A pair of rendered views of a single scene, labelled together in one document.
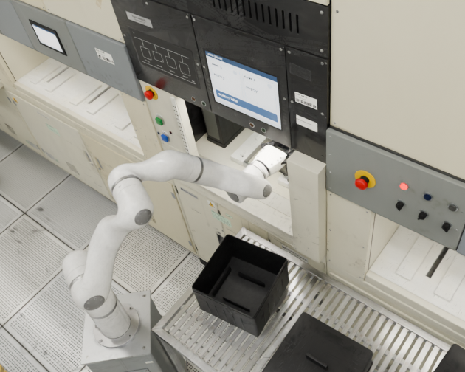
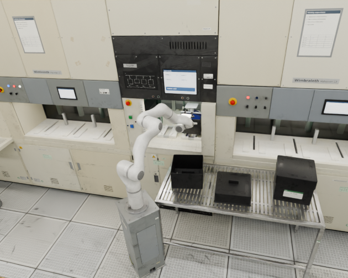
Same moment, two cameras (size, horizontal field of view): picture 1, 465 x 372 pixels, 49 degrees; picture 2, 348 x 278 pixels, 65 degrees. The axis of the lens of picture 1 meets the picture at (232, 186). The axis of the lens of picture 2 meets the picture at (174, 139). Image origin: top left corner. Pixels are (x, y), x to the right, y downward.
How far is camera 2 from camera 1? 128 cm
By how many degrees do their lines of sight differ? 29
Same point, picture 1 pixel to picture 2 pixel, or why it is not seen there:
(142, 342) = (153, 206)
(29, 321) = (53, 260)
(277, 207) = (186, 145)
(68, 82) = (56, 129)
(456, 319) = (270, 157)
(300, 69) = (206, 63)
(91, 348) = (128, 216)
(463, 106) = (264, 57)
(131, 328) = (145, 203)
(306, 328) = (222, 175)
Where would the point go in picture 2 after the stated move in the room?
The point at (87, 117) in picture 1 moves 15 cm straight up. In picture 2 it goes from (75, 139) to (72, 127)
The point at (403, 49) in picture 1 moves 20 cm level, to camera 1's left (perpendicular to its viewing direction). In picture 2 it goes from (243, 43) to (223, 48)
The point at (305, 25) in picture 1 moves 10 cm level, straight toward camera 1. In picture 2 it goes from (209, 44) to (215, 47)
